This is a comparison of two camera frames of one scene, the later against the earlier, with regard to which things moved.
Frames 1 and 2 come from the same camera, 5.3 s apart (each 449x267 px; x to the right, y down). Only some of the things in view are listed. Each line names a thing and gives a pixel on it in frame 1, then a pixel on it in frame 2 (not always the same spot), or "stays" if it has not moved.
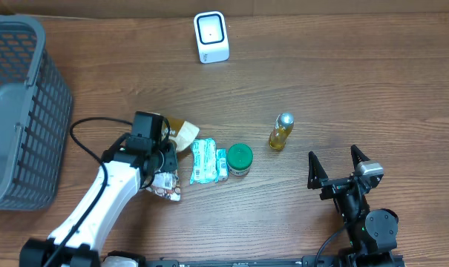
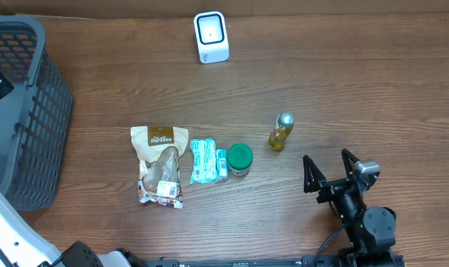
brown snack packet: x=182 y=132 to x=159 y=150
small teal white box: x=222 y=172 stays
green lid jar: x=240 y=159 stays
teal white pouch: x=204 y=162 stays
